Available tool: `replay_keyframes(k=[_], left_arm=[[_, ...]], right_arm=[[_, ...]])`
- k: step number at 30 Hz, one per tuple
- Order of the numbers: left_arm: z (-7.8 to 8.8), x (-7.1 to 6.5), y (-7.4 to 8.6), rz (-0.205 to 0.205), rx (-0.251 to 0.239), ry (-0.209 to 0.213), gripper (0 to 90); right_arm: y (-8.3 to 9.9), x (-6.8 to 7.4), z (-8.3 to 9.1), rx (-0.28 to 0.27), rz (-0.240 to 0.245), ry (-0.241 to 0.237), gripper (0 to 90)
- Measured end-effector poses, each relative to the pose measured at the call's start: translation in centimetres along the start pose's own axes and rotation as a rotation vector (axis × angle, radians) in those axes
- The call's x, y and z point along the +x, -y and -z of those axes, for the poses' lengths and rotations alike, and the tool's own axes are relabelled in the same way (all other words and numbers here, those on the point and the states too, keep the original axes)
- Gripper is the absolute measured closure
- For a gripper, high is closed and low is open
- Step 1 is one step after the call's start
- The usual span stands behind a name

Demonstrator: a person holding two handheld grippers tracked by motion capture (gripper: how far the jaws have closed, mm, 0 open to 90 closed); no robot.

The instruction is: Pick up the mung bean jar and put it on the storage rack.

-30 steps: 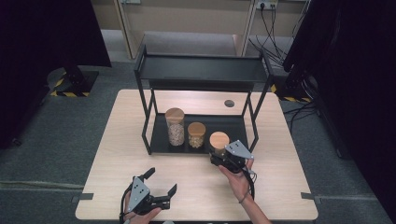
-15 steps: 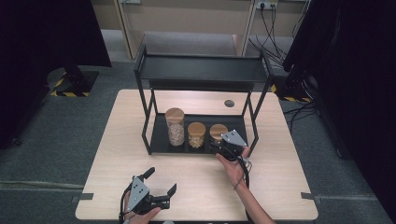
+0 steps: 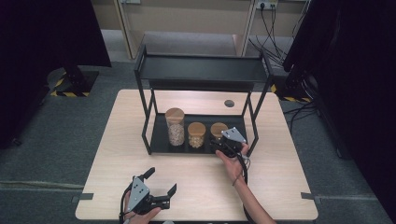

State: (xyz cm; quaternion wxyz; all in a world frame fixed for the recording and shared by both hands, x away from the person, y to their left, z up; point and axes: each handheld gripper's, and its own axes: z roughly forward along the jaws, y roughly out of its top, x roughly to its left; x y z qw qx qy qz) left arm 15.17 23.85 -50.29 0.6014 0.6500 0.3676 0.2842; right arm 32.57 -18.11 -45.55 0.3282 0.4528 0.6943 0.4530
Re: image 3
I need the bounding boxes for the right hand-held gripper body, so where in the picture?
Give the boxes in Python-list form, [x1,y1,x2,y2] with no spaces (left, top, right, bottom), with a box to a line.
[218,126,248,158]

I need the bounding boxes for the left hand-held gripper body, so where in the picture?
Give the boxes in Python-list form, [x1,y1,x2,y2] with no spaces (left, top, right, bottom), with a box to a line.
[127,175,171,216]

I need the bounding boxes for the short glass jar wooden lid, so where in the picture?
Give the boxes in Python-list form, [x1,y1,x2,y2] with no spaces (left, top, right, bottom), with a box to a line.
[210,121,230,142]

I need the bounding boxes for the medium glass jar wooden lid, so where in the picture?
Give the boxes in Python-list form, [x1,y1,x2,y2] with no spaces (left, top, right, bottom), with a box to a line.
[187,121,207,149]

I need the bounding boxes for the tall glass jar wooden lid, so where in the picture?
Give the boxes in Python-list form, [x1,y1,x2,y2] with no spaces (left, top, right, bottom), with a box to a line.
[164,107,186,147]

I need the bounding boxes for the black metal two-tier rack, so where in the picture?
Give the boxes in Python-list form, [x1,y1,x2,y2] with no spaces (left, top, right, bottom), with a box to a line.
[134,43,275,157]

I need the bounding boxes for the person's left hand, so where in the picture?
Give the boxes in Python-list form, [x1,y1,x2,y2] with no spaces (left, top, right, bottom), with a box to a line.
[124,199,162,224]

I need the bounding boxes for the person's right hand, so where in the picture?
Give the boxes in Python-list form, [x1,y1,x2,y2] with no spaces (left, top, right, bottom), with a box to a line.
[215,143,250,183]

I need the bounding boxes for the striped black stand base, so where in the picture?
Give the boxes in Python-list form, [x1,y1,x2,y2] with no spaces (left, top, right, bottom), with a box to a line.
[46,65,100,98]
[270,72,313,104]

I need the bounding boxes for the beige wooden cabinet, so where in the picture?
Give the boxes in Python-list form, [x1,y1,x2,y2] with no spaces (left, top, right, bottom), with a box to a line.
[90,0,312,61]

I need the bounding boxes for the black curtain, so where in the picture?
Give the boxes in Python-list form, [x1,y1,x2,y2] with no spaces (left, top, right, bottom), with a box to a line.
[282,0,396,217]
[0,0,112,151]

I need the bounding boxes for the left hand-held gripper cable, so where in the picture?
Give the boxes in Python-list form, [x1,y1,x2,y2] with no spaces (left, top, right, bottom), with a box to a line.
[119,182,134,224]

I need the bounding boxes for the hand-held gripper cable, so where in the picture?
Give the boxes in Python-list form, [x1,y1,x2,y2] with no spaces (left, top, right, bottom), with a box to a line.
[119,182,134,224]
[228,150,250,224]

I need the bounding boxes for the right hand-held gripper cable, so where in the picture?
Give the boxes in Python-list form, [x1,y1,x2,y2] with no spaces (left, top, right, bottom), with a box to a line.
[228,150,250,224]

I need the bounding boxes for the black floor cables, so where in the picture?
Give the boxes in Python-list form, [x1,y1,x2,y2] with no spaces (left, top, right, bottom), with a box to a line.
[282,98,321,133]

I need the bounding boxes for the black cable bundle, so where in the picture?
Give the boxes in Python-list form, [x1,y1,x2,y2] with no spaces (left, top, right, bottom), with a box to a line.
[247,3,311,68]

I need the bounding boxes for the white wall power outlet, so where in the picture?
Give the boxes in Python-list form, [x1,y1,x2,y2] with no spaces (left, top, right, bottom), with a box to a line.
[256,0,279,10]

